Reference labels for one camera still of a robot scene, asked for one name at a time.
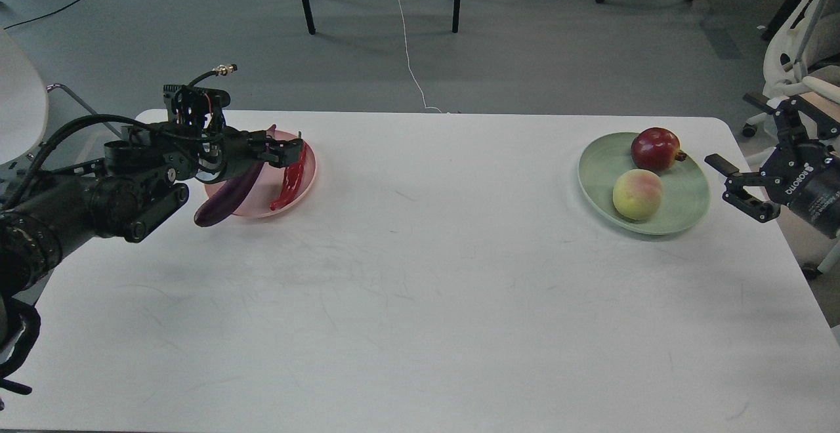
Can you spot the white office chair right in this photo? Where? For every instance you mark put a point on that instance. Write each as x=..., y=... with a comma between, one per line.
x=804, y=51

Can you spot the green plate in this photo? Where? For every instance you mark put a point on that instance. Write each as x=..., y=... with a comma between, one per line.
x=686, y=194

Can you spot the pink plate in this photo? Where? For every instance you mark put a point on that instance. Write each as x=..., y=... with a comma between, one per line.
x=268, y=186

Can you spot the red chili pepper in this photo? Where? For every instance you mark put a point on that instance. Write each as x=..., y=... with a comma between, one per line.
x=292, y=181

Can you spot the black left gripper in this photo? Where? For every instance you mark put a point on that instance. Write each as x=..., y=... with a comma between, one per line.
x=234, y=152

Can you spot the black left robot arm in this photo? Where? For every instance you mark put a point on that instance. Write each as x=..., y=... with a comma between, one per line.
x=138, y=183

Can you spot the red pomegranate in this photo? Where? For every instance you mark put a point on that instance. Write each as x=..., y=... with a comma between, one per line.
x=656, y=150

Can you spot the yellow-pink peach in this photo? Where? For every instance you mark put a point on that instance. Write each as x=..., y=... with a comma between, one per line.
x=637, y=194

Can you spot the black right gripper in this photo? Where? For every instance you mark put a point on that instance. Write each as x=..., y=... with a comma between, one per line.
x=806, y=181

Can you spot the purple eggplant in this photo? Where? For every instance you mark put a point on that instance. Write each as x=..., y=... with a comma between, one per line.
x=229, y=197

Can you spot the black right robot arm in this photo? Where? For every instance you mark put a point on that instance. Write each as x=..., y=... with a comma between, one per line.
x=802, y=171

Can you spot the white chair left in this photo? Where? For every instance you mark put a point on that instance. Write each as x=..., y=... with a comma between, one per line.
x=25, y=106

